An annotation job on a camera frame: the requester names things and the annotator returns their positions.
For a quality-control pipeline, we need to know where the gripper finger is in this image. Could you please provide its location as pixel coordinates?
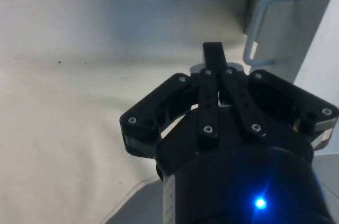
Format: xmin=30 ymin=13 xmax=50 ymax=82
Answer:
xmin=119 ymin=41 xmax=221 ymax=159

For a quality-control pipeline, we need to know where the white chest of drawers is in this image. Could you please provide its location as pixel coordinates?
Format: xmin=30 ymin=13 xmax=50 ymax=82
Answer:
xmin=242 ymin=0 xmax=339 ymax=224

